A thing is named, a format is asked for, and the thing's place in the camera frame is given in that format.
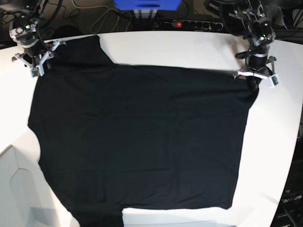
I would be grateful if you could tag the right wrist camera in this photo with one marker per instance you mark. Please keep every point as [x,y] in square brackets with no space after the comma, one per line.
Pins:
[37,72]

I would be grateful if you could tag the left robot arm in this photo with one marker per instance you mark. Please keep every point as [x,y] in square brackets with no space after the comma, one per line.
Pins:
[247,18]

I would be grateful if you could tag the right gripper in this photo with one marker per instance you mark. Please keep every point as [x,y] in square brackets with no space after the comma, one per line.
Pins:
[35,59]

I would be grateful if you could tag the black T-shirt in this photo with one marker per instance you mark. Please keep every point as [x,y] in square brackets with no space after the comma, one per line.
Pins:
[148,137]

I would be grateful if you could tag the blue plastic box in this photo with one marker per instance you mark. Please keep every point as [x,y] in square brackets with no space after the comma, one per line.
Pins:
[147,4]

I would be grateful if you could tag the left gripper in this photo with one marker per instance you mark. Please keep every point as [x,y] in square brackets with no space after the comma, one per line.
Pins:
[257,66]

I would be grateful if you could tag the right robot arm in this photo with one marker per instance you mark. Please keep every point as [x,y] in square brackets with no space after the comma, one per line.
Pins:
[26,29]

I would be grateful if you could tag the black power strip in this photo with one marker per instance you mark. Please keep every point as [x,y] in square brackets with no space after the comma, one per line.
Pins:
[192,25]

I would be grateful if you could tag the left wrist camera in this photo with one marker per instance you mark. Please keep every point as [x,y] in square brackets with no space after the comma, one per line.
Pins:
[273,81]

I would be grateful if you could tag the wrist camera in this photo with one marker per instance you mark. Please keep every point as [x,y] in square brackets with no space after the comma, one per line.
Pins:
[273,81]
[37,72]

